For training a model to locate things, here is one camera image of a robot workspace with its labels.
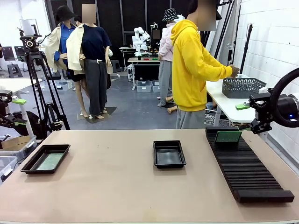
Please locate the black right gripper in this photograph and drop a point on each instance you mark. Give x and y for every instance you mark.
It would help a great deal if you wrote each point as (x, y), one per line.
(262, 109)

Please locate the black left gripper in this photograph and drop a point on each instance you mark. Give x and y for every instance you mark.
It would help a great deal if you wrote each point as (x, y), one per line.
(4, 109)

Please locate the green circuit board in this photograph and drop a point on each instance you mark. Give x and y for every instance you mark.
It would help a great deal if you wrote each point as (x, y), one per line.
(227, 137)
(51, 161)

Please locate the black ESD tray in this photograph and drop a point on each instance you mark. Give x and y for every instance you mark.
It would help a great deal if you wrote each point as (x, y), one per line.
(169, 154)
(45, 158)

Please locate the person's right forearm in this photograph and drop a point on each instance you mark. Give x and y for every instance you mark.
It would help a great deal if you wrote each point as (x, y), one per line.
(218, 72)

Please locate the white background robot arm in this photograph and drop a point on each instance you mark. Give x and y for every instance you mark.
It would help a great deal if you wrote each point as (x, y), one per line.
(140, 39)

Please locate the person's right hand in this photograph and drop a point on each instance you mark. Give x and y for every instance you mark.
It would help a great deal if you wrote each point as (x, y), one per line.
(235, 71)

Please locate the white side table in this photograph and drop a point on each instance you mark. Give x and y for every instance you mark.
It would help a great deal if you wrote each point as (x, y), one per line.
(224, 105)

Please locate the white work table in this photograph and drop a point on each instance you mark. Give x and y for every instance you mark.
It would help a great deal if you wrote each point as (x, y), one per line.
(14, 85)

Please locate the grey plastic mesh basket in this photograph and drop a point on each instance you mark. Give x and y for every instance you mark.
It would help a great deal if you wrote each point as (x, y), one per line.
(243, 87)

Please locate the clear bin with cardboard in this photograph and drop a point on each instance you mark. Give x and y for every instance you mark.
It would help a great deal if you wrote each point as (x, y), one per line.
(21, 147)

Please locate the clear plastic bin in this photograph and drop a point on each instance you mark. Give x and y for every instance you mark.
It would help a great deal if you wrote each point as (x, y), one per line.
(243, 76)

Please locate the black step stool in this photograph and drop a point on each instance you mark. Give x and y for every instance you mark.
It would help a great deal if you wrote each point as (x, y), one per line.
(14, 70)

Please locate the black slotted board rack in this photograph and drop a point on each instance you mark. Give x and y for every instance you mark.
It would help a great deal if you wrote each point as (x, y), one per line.
(247, 168)

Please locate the clear storage bin with latch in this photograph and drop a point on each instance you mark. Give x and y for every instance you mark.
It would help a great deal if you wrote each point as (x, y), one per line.
(7, 168)

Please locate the black light stand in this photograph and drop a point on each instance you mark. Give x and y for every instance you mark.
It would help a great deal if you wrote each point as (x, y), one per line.
(246, 46)

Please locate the tan mannequin foot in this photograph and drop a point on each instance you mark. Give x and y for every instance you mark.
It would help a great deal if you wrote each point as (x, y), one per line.
(172, 109)

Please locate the person in yellow hoodie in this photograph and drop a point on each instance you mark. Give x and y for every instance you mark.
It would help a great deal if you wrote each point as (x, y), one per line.
(189, 70)

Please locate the mannequin with navy top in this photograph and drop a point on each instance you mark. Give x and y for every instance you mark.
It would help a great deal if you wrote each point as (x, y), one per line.
(93, 70)

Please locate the mannequin with black hat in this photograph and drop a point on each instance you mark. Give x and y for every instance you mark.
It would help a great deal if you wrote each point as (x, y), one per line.
(61, 35)

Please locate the clear storage box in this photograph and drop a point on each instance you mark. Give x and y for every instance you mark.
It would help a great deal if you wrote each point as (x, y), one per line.
(155, 86)
(143, 86)

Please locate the mannequin with pink hoodie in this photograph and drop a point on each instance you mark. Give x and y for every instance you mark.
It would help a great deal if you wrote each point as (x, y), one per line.
(164, 58)

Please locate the dark plastic stool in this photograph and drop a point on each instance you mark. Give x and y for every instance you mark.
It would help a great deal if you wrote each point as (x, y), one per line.
(116, 65)

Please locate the background desk with black panel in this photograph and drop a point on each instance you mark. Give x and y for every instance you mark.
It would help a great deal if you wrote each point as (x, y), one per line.
(146, 70)

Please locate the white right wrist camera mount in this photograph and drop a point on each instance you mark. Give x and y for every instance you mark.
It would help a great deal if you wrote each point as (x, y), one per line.
(262, 90)

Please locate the black camera tripod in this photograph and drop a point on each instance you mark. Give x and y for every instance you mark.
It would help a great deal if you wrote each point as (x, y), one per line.
(37, 81)

